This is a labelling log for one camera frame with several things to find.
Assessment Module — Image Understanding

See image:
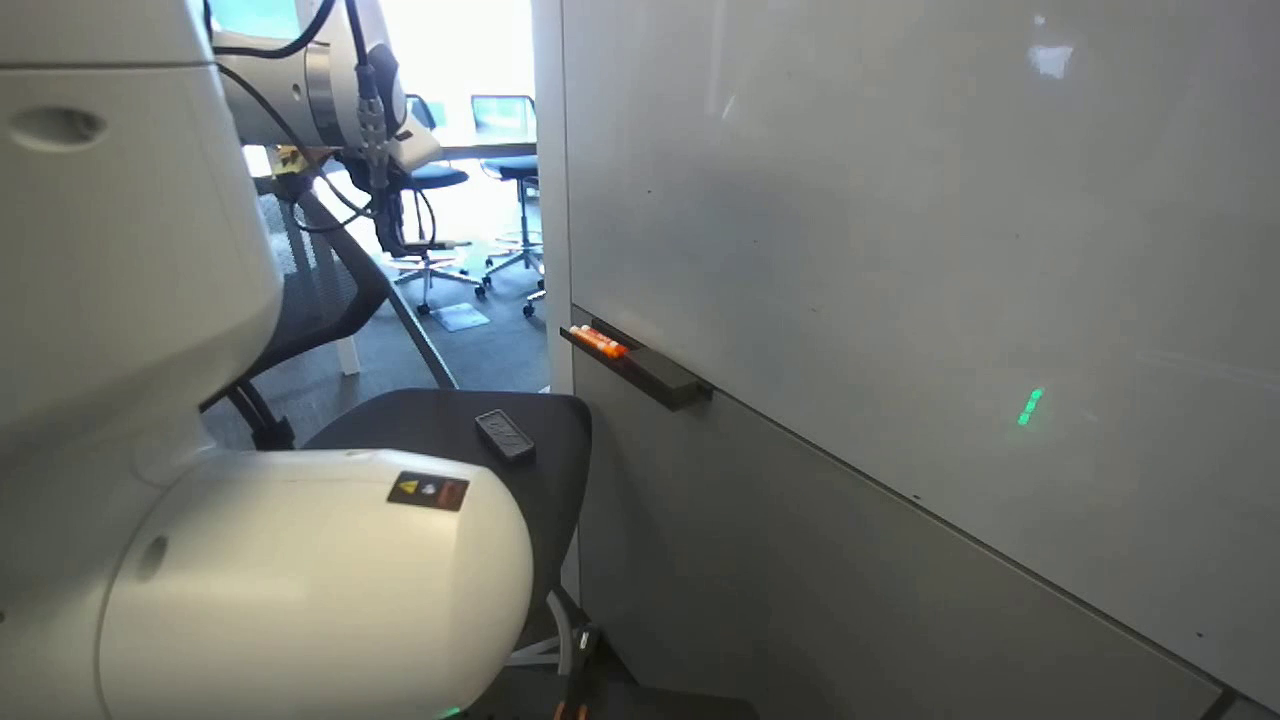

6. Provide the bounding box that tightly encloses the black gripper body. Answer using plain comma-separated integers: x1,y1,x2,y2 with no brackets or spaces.
360,125,430,255

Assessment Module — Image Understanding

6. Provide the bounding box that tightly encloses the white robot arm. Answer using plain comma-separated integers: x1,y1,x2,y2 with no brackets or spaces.
0,0,531,720

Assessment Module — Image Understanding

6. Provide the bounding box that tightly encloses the black mesh office chair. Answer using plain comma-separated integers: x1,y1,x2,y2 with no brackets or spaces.
210,200,592,662

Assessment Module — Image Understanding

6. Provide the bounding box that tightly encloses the orange marker on tray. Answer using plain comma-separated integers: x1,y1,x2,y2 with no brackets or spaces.
569,325,627,359

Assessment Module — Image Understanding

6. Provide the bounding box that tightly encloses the large white board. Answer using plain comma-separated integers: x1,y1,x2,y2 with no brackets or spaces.
559,0,1280,701

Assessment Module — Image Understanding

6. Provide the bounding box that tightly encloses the blue stool left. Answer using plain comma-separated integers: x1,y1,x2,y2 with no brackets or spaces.
396,162,467,285

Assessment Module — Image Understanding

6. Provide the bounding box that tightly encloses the blue stool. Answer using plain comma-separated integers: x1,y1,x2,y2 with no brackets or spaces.
474,92,546,296
396,162,467,285

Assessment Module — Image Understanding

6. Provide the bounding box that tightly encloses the background white table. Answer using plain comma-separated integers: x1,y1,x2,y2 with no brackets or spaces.
244,131,538,176

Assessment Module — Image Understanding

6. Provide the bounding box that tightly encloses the blue stool right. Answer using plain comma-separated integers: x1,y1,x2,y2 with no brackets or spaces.
474,92,546,296

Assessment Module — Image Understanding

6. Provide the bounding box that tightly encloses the black whiteboard eraser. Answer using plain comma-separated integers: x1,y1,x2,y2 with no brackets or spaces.
475,408,538,465

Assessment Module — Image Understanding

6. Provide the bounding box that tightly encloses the dark whiteboard tray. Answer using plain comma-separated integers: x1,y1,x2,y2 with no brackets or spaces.
559,319,713,408

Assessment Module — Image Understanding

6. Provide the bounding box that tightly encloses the black camera cable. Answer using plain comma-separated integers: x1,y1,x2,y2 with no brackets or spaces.
196,0,446,255

